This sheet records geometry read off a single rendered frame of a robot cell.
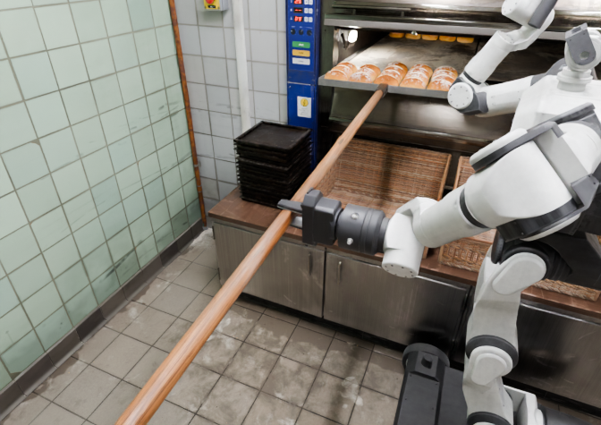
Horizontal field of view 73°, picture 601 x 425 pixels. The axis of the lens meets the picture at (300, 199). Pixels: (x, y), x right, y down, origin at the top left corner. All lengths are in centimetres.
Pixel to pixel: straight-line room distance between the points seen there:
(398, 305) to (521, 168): 138
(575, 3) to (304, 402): 187
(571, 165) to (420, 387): 134
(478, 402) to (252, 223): 112
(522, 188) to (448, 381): 141
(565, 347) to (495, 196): 140
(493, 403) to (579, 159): 112
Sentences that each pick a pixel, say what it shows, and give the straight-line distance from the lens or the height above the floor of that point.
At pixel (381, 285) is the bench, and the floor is 42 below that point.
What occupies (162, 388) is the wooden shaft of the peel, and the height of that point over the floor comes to 120.
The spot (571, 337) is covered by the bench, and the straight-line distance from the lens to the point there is 188.
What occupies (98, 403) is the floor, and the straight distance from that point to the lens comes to 213.
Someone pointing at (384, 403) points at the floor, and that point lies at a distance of 197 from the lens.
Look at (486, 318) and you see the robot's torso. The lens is 133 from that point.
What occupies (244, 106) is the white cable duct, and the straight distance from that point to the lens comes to 229.
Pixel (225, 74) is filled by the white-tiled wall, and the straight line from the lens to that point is 232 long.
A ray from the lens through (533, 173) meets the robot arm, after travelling 57.
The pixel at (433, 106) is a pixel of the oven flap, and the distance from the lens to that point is 199.
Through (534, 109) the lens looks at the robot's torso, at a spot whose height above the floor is 138.
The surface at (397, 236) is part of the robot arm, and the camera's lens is 75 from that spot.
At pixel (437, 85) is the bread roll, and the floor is 122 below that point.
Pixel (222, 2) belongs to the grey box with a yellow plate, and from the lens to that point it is 219.
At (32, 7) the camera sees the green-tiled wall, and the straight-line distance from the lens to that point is 191.
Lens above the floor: 165
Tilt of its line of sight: 31 degrees down
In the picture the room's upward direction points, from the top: straight up
